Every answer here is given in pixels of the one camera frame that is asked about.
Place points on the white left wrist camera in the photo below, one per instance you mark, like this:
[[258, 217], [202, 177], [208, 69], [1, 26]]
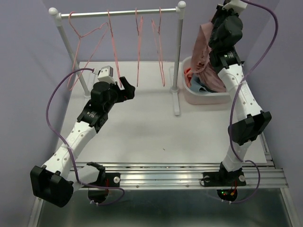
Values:
[[105, 74]]

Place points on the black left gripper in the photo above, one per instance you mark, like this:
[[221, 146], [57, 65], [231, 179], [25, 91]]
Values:
[[126, 94]]

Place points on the white clothes rack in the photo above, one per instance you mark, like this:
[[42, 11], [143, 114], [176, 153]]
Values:
[[58, 17]]

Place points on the pink denim skirt hanger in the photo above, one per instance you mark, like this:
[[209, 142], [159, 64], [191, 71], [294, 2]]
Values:
[[139, 24]]

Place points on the blue denim skirt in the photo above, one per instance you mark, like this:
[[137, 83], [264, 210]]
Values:
[[197, 86]]

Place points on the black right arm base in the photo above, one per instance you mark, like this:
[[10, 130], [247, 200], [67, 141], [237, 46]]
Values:
[[227, 183]]

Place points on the dusty pink dress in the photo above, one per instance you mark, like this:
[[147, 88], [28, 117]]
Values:
[[200, 61]]

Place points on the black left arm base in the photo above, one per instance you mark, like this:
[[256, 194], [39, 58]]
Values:
[[112, 194]]

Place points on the pink dress hanger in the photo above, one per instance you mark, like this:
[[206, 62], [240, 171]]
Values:
[[114, 49]]

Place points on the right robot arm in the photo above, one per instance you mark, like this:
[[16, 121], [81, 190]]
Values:
[[247, 118]]

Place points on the coral pink skirt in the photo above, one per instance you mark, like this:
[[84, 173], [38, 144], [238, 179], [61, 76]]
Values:
[[188, 74]]

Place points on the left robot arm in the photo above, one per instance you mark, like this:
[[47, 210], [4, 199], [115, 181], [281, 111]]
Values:
[[58, 178]]

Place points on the white plastic basin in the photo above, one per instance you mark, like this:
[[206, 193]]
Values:
[[202, 98]]

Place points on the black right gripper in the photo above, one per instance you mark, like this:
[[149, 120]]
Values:
[[220, 10]]

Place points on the aluminium rail frame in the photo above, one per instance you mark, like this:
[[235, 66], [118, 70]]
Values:
[[161, 159]]

